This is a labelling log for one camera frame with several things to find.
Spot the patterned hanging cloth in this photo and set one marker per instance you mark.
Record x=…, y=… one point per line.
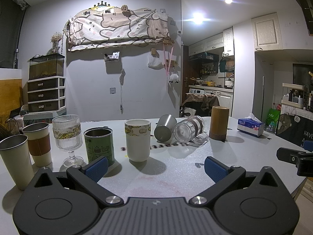
x=115, y=27

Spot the brown bamboo cup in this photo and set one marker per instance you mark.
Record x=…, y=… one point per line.
x=219, y=123

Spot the white drawer unit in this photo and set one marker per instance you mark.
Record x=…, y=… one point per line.
x=46, y=94

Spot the wall socket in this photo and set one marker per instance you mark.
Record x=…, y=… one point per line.
x=112, y=90

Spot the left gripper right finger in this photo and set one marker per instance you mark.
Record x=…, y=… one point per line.
x=226, y=180

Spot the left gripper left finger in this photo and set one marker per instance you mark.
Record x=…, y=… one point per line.
x=85, y=179

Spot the white paper-pattern cup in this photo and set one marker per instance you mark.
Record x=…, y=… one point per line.
x=138, y=137

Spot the stainless steel cup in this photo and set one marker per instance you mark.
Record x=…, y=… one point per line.
x=164, y=128

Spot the white plush toy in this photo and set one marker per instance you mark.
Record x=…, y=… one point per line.
x=173, y=79

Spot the tissue pack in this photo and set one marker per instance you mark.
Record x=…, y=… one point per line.
x=251, y=125

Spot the cream cup brown sleeve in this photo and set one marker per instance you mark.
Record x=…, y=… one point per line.
x=39, y=143

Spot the ribbed glass goblet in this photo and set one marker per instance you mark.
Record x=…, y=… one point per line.
x=68, y=137

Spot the dried flower vase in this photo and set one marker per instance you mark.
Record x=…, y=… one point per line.
x=55, y=40

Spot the clear glass mug brown bands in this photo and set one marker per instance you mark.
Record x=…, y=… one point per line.
x=191, y=131

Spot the white hanging bag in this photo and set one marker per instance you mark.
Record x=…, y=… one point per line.
x=154, y=63

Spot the green tin can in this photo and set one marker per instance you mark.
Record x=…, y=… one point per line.
x=98, y=143

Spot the glass fish tank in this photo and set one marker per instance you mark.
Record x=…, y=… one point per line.
x=46, y=66

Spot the cream steel tumbler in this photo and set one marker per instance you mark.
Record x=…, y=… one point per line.
x=16, y=157

